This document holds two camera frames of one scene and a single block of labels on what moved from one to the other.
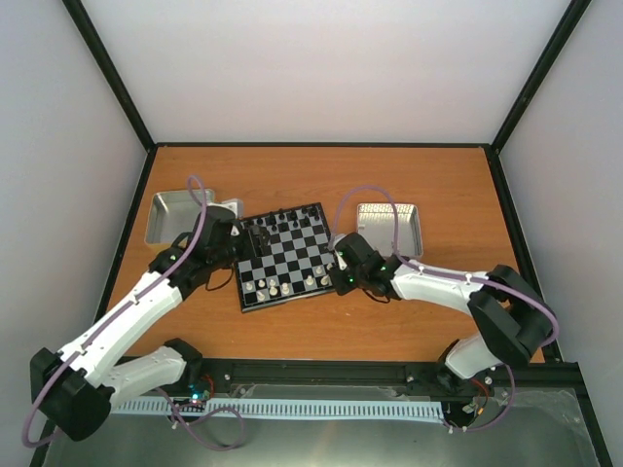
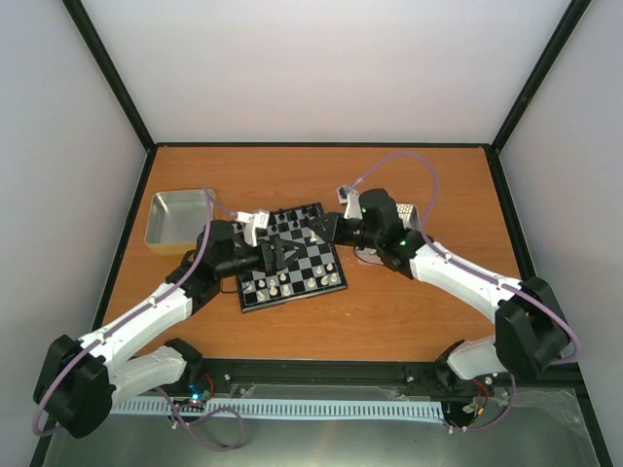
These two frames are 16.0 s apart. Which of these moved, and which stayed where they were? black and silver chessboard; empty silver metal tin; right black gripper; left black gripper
Moved: right black gripper; left black gripper
Stayed: black and silver chessboard; empty silver metal tin
